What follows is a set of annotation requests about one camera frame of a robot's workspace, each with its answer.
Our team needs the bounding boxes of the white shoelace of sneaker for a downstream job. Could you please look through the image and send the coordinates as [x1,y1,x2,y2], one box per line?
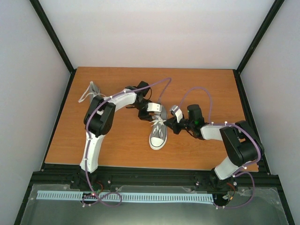
[150,115,167,140]

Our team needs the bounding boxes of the grey sneaker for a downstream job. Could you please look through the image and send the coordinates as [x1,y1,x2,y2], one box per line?
[78,81,102,103]
[149,106,167,150]

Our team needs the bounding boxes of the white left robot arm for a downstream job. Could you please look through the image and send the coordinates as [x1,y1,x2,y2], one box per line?
[80,81,153,189]

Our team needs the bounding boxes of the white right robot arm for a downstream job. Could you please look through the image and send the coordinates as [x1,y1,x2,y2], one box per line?
[164,105,264,180]

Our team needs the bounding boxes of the clear plastic front sheet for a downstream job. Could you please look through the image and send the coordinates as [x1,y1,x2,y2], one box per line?
[18,185,288,225]

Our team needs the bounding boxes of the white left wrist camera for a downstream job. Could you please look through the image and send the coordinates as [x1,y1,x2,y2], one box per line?
[147,102,162,113]

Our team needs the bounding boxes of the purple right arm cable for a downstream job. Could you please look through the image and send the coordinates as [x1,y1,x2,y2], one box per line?
[179,87,264,210]

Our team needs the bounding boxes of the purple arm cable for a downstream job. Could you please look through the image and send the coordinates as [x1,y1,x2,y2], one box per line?
[84,77,172,207]
[179,87,264,210]

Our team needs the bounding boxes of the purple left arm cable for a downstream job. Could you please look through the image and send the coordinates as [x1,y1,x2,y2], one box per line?
[84,77,172,207]

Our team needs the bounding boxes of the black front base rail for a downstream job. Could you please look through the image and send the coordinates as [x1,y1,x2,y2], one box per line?
[29,164,283,193]

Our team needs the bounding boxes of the light blue cable duct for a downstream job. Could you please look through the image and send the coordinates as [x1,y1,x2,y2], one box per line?
[36,190,214,204]

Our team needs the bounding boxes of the black left frame post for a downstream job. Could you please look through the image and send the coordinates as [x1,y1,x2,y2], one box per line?
[29,0,75,74]

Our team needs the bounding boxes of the black frame post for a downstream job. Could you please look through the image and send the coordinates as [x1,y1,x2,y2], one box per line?
[29,0,75,74]
[235,0,286,73]

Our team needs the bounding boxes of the black right frame post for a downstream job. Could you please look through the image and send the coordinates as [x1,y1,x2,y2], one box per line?
[235,0,286,73]

